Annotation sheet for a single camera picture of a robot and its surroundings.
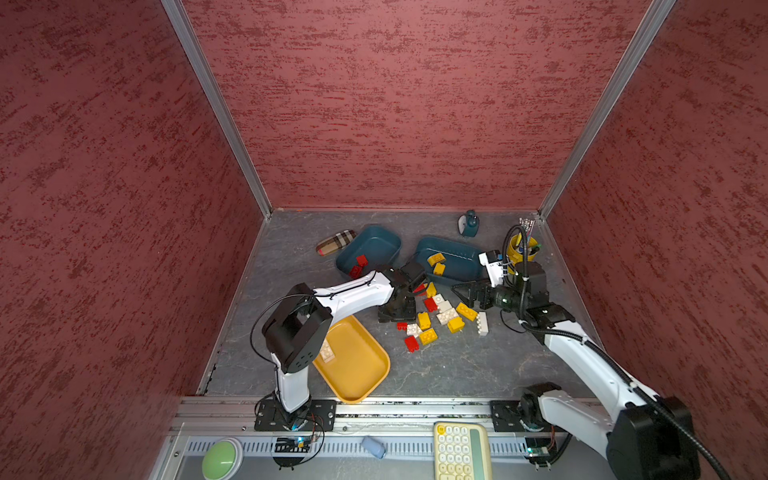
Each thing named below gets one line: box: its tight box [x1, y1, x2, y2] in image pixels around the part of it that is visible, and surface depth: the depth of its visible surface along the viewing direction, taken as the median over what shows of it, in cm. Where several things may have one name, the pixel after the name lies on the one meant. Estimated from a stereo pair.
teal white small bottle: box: [457, 209, 480, 237], surface depth 112 cm
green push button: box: [202, 437, 244, 480], surface depth 68 cm
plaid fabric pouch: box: [316, 229, 357, 257], surface depth 109 cm
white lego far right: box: [476, 311, 489, 336], surface depth 91 cm
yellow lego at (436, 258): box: [427, 252, 446, 267], surface depth 106 cm
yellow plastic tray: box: [312, 315, 391, 404], surface depth 84 cm
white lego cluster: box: [432, 293, 460, 325], surface depth 94 cm
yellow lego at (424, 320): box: [417, 312, 431, 330], surface depth 91 cm
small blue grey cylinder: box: [361, 436, 386, 459], surface depth 70 cm
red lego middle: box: [424, 297, 438, 312], surface depth 96 cm
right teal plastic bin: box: [416, 236, 485, 284], surface depth 108 cm
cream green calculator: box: [433, 421, 493, 480], surface depth 69 cm
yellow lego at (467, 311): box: [456, 302, 478, 321], surface depth 94 cm
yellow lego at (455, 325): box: [447, 316, 465, 334], surface depth 91 cm
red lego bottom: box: [404, 335, 421, 354], surface depth 88 cm
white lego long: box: [320, 338, 335, 363], surface depth 85 cm
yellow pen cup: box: [507, 232, 538, 275], surface depth 97 cm
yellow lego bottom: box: [420, 328, 439, 346], surface depth 89 cm
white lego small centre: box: [406, 323, 422, 338], surface depth 89 cm
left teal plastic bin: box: [336, 224, 402, 279], surface depth 110 cm
